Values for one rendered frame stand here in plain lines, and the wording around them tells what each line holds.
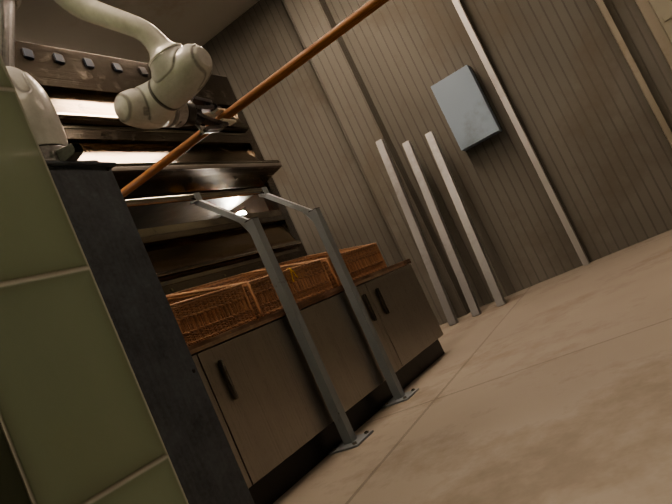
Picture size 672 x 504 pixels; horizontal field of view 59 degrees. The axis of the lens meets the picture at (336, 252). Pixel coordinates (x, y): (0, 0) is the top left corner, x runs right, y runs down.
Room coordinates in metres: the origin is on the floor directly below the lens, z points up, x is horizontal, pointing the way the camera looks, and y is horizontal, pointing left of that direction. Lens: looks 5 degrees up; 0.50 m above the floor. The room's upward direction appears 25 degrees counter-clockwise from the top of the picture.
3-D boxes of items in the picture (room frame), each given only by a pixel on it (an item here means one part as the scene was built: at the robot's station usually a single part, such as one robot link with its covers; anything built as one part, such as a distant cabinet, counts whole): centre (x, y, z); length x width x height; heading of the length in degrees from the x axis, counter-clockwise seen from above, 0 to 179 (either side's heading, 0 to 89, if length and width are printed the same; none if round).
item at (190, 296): (2.16, 0.72, 0.72); 0.56 x 0.49 x 0.28; 151
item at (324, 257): (3.20, 0.12, 0.72); 0.56 x 0.49 x 0.28; 149
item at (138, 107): (1.55, 0.30, 1.20); 0.16 x 0.13 x 0.11; 150
